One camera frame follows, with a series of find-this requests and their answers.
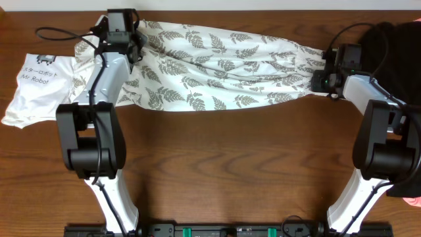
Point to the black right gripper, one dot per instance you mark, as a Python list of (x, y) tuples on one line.
[(329, 54)]

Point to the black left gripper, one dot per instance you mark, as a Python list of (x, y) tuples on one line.
[(138, 42)]

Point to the white fern print dress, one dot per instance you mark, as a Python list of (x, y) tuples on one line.
[(196, 68)]

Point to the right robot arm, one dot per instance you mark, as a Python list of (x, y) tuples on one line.
[(345, 216)]

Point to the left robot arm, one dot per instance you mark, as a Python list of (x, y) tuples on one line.
[(92, 140)]

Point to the black garment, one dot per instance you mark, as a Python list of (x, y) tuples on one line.
[(398, 66)]

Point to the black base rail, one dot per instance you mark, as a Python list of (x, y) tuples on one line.
[(293, 228)]

